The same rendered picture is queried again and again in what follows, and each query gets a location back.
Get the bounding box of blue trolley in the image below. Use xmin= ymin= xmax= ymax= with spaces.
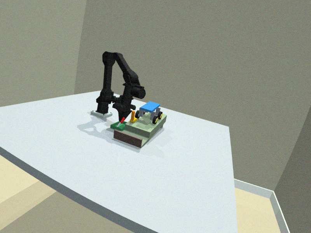
xmin=135 ymin=101 xmax=163 ymax=124

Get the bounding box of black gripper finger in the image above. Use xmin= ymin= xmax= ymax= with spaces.
xmin=117 ymin=109 xmax=126 ymax=122
xmin=124 ymin=109 xmax=132 ymax=119

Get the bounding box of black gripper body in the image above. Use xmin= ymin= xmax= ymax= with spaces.
xmin=112 ymin=94 xmax=136 ymax=111

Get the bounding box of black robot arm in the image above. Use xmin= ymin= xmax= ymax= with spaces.
xmin=96 ymin=51 xmax=146 ymax=114

